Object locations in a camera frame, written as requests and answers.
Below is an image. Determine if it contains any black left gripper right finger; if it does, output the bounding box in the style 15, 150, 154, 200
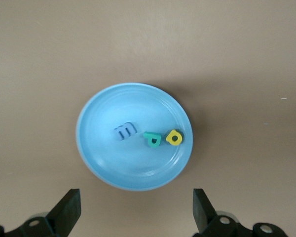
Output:
191, 188, 287, 237

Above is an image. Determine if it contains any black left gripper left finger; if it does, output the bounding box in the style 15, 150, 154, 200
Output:
0, 188, 82, 237

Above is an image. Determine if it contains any brown table cover sheet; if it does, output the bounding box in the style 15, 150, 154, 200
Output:
0, 0, 296, 237

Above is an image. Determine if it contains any blue foam letter m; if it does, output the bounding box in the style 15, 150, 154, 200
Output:
113, 121, 139, 142

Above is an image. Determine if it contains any teal foam letter p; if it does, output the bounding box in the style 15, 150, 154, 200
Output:
143, 131, 162, 150

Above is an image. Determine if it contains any blue plate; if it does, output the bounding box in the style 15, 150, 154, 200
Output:
75, 82, 195, 192

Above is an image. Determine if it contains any yellow foam letter d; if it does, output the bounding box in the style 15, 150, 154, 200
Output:
165, 128, 184, 147

